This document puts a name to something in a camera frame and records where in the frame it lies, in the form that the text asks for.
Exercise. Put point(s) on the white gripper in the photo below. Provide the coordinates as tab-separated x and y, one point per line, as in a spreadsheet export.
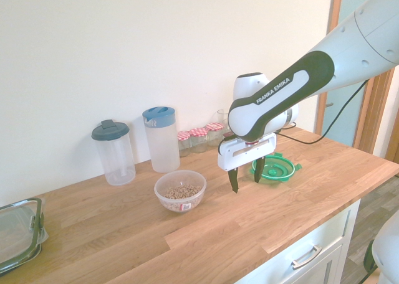
243	156

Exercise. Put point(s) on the green round container lid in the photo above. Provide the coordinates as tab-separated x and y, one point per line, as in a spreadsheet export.
280	172

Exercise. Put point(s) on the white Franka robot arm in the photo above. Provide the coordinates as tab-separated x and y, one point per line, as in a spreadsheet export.
280	103

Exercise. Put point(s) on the glass jar red checkered lid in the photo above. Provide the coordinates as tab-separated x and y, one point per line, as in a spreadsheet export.
184	144
213	136
198	140

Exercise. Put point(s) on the clear plastic food bowl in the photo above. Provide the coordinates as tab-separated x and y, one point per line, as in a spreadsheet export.
165	200

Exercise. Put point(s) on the clear pitcher blue lid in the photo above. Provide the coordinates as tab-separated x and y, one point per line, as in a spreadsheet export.
163	147

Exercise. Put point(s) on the clear pitcher dark grey lid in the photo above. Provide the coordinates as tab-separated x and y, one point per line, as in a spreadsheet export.
115	159

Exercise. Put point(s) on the glass container green clip lid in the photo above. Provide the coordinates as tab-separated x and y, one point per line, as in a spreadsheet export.
15	231

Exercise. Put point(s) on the clear drinking glass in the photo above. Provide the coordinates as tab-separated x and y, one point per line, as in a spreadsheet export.
222	117

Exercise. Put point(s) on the cereal rings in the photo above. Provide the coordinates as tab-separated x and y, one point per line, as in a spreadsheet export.
182	192

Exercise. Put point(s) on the white kitchen cabinet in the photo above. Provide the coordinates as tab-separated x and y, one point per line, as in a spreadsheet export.
315	234

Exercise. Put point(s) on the dark green curved object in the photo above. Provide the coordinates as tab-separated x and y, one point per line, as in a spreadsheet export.
369	256

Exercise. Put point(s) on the wooden door frame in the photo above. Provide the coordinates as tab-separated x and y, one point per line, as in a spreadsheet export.
335	3

